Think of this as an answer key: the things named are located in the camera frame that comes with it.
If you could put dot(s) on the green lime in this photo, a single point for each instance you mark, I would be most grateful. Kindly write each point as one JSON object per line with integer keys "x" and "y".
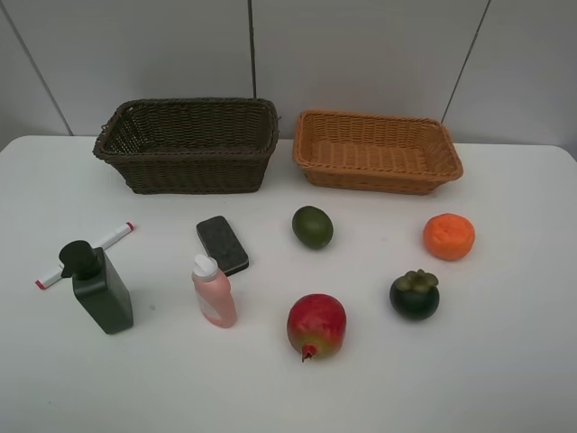
{"x": 312, "y": 227}

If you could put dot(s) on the grey whiteboard eraser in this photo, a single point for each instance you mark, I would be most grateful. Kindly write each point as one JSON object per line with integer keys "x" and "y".
{"x": 222, "y": 244}

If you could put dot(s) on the pink squeeze bottle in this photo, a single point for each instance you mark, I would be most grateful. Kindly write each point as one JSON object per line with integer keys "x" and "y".
{"x": 213, "y": 291}

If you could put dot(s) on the dark mangosteen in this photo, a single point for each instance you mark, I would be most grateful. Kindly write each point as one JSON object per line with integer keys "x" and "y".
{"x": 415, "y": 295}

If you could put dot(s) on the white marker with red caps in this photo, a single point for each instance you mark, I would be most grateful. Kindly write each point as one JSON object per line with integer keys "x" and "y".
{"x": 105, "y": 242}

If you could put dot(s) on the orange tangerine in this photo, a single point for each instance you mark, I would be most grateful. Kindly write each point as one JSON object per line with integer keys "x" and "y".
{"x": 449, "y": 237}

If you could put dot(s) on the dark green pump bottle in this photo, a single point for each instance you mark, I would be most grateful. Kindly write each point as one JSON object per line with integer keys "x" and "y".
{"x": 97, "y": 286}

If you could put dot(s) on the red pomegranate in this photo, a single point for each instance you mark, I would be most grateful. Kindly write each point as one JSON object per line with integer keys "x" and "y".
{"x": 316, "y": 326}

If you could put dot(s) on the orange wicker basket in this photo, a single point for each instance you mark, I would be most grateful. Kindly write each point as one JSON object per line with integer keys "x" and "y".
{"x": 394, "y": 154}

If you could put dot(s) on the dark brown wicker basket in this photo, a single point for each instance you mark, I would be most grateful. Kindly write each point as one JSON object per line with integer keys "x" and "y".
{"x": 203, "y": 145}

